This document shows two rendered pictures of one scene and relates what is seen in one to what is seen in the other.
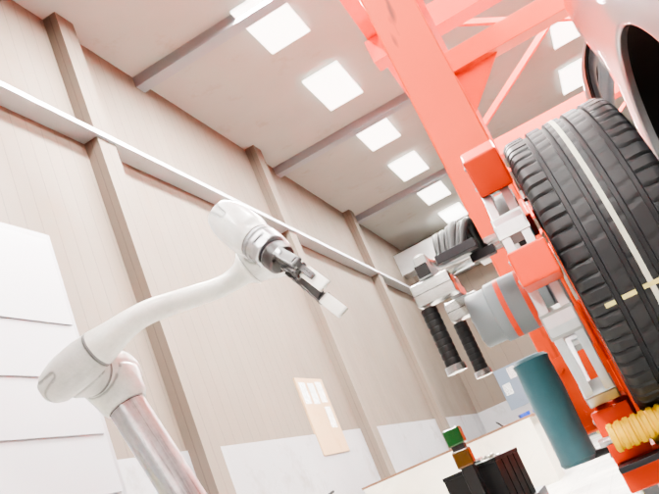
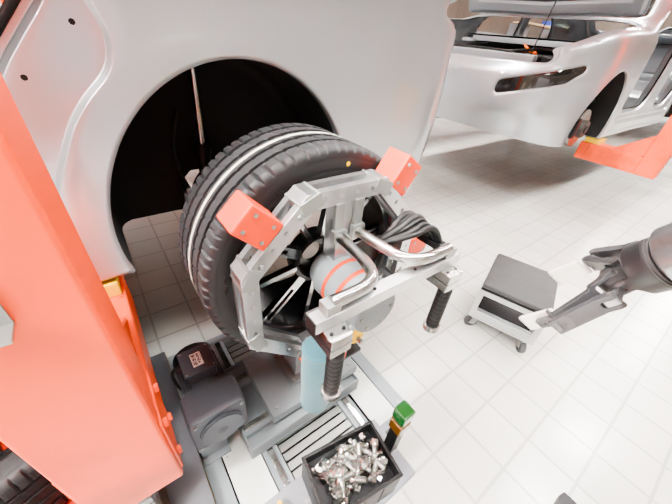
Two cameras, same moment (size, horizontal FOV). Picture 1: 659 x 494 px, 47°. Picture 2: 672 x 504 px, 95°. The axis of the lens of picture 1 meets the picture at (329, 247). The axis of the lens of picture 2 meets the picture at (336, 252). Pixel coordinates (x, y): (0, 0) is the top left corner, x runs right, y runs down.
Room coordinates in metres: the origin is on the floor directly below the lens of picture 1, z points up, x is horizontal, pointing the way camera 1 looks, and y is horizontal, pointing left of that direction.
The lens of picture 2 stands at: (2.26, -0.02, 1.39)
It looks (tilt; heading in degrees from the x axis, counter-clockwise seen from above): 36 degrees down; 216
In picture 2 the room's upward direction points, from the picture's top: 6 degrees clockwise
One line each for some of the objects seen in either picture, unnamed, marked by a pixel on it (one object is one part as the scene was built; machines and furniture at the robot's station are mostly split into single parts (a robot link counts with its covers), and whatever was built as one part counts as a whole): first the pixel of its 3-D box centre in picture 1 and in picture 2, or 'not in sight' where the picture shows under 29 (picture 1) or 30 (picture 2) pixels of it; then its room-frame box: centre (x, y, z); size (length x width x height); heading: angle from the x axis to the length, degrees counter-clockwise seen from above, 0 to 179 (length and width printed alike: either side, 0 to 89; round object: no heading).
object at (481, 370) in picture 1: (471, 347); (333, 371); (1.94, -0.23, 0.83); 0.04 x 0.04 x 0.16
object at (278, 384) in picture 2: not in sight; (300, 348); (1.68, -0.58, 0.32); 0.40 x 0.30 x 0.28; 165
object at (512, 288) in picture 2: not in sight; (509, 300); (0.51, 0.02, 0.17); 0.43 x 0.36 x 0.34; 4
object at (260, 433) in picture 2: not in sight; (288, 381); (1.73, -0.59, 0.13); 0.50 x 0.36 x 0.10; 165
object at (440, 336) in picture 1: (441, 337); (438, 307); (1.61, -0.14, 0.83); 0.04 x 0.04 x 0.16
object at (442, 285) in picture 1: (434, 289); (439, 272); (1.61, -0.17, 0.93); 0.09 x 0.05 x 0.05; 75
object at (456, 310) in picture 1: (464, 306); (328, 329); (1.94, -0.26, 0.93); 0.09 x 0.05 x 0.05; 75
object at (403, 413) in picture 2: (454, 436); (403, 413); (1.81, -0.09, 0.64); 0.04 x 0.04 x 0.04; 75
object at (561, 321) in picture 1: (547, 288); (334, 272); (1.72, -0.41, 0.85); 0.54 x 0.07 x 0.54; 165
